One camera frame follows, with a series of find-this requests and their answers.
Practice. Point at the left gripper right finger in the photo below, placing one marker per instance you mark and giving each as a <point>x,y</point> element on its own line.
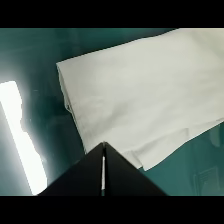
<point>128,178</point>

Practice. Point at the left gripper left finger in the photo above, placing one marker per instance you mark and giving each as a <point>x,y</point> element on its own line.
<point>81,178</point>

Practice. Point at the white shirt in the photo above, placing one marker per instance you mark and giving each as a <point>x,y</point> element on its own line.
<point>143,93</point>

